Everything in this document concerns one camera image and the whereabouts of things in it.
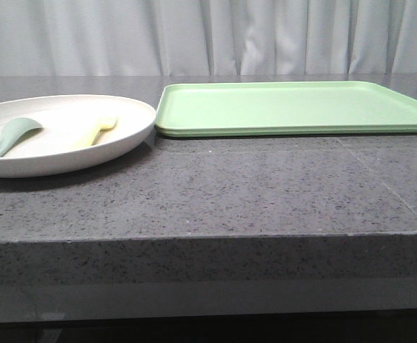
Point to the yellow plastic fork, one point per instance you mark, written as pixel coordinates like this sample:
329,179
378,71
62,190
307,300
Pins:
88,133

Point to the teal green plastic spoon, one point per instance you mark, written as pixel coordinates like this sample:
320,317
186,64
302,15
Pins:
13,130

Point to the grey pleated curtain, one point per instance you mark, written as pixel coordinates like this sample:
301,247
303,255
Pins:
198,38

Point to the round beige plastic plate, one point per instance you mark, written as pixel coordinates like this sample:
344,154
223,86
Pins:
64,119

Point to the light green rectangular tray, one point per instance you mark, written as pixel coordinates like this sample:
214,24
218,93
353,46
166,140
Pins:
284,108

